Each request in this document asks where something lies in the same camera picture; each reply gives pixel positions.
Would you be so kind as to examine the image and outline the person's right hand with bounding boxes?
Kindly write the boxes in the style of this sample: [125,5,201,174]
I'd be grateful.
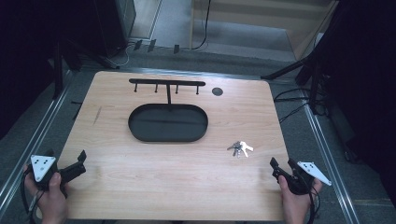
[277,175,323,224]

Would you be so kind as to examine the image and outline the black key rack with tray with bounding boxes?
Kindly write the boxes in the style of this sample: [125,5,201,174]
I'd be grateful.
[127,77,209,144]

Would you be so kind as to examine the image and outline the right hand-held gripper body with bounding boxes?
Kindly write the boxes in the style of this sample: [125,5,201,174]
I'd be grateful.
[279,161,332,196]

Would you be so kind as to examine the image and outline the person's left hand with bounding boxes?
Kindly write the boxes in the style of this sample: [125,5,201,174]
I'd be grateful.
[22,164,70,224]

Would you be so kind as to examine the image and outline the hanging black cable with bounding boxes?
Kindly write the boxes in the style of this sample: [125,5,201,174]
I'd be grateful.
[191,0,213,51]

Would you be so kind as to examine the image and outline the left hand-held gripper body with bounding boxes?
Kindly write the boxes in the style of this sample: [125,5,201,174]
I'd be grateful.
[29,148,68,199]

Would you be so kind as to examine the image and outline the dark cabinet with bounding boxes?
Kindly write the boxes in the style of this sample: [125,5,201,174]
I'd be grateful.
[92,0,137,58]

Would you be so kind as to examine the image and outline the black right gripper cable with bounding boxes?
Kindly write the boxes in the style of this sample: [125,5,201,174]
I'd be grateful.
[306,183,322,224]

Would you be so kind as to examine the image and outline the black floor cables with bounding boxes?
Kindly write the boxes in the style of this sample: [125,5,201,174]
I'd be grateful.
[273,88,313,124]

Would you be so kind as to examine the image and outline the bunch of silver keys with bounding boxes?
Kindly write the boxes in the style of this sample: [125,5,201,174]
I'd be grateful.
[226,140,254,159]

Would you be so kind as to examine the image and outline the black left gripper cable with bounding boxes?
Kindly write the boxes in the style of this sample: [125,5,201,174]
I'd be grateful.
[20,167,42,224]

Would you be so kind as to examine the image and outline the black tripod stand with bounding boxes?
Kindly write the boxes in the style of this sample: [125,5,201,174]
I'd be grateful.
[261,52,328,115]

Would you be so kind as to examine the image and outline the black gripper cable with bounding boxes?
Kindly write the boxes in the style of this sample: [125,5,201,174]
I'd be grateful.
[20,167,42,224]
[306,183,322,224]

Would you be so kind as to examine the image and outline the metal floor rail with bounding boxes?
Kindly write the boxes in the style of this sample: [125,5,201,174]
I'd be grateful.
[0,70,75,217]
[302,101,361,224]

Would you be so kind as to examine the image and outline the white cable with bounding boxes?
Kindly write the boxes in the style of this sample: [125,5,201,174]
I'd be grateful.
[115,42,131,69]

